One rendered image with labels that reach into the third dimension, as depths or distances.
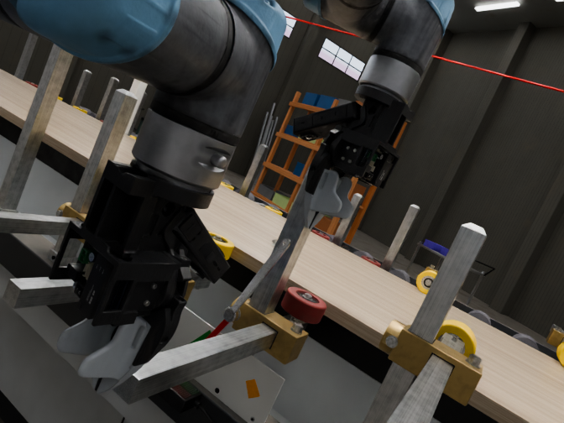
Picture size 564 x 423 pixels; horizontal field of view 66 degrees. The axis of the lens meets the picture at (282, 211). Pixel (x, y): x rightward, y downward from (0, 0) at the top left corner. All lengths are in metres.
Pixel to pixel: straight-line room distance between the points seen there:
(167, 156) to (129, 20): 0.12
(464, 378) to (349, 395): 0.34
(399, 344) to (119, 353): 0.40
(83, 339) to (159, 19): 0.28
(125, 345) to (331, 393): 0.63
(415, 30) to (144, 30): 0.44
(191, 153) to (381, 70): 0.35
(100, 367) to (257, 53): 0.28
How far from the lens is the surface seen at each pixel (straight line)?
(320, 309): 0.80
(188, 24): 0.27
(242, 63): 0.32
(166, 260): 0.37
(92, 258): 0.36
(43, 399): 1.55
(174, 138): 0.33
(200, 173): 0.34
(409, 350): 0.67
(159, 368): 0.52
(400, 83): 0.62
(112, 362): 0.42
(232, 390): 0.80
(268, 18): 0.34
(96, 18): 0.24
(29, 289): 0.69
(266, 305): 0.75
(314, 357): 0.97
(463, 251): 0.66
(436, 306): 0.66
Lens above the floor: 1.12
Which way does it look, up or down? 6 degrees down
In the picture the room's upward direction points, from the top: 24 degrees clockwise
